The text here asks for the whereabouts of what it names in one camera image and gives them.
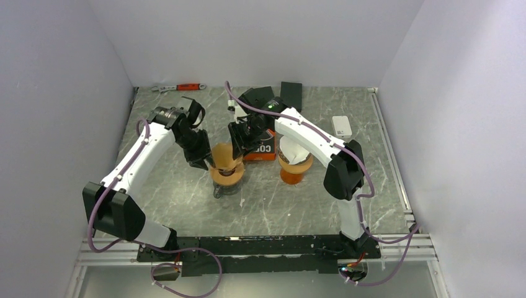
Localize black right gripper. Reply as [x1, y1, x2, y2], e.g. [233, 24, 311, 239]
[228, 118, 267, 160]

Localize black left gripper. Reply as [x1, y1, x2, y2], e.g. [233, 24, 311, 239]
[177, 129, 216, 171]

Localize brown paper coffee filter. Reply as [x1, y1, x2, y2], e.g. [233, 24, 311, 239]
[212, 143, 243, 171]

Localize orange coffee filter box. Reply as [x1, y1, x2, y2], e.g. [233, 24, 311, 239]
[243, 129, 277, 161]

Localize clear glass jar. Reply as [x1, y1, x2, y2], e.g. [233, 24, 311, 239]
[213, 182, 242, 199]

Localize clear glass ribbed dripper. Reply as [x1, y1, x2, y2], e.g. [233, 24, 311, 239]
[279, 147, 311, 165]

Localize orange glass carafe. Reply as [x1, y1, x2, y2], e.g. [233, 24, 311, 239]
[280, 168, 306, 185]

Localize wooden dripper holder ring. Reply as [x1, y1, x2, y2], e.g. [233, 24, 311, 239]
[278, 156, 314, 176]

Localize white paper coffee filter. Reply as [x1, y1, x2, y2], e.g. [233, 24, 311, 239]
[279, 136, 310, 165]

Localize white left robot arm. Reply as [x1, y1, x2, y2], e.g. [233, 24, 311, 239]
[82, 97, 213, 261]

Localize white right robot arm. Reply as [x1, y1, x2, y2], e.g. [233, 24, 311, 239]
[225, 82, 377, 258]

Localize left black foam block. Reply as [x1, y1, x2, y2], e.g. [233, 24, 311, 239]
[249, 86, 275, 102]

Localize black foam block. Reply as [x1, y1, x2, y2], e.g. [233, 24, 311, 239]
[249, 86, 275, 102]
[280, 81, 303, 112]

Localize right black foam block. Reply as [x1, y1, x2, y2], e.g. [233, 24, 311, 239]
[280, 81, 303, 112]

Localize small white box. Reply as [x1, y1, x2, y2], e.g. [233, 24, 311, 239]
[331, 115, 352, 139]

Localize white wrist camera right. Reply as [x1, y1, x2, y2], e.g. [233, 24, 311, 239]
[227, 99, 247, 124]

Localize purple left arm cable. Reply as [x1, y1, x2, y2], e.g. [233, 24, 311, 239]
[87, 118, 151, 254]

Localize orange handled adjustable wrench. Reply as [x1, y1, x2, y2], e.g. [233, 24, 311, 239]
[151, 83, 207, 93]

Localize black table edge rail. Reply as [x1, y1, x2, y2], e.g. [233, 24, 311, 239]
[136, 234, 381, 277]

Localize aluminium frame rail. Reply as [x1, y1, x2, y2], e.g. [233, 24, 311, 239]
[66, 210, 437, 297]

